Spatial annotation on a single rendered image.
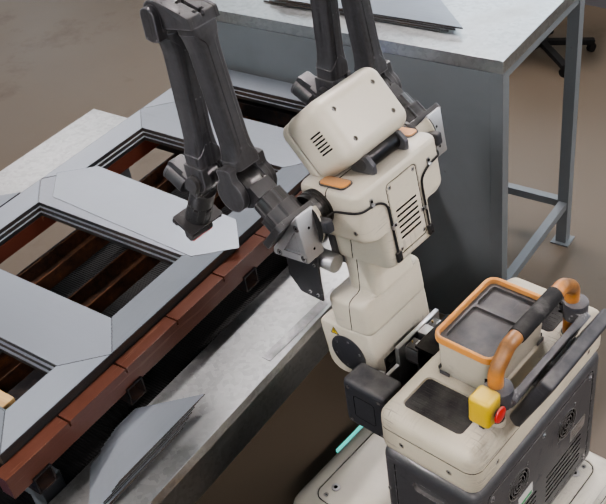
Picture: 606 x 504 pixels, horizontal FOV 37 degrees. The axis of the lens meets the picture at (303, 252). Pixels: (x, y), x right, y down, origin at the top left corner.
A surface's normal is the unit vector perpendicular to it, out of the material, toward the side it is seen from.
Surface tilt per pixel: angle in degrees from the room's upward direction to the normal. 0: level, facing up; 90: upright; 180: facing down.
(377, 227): 82
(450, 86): 90
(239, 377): 0
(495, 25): 0
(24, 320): 0
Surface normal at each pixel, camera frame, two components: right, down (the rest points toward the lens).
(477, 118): -0.57, 0.57
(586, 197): -0.13, -0.78
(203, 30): 0.70, 0.25
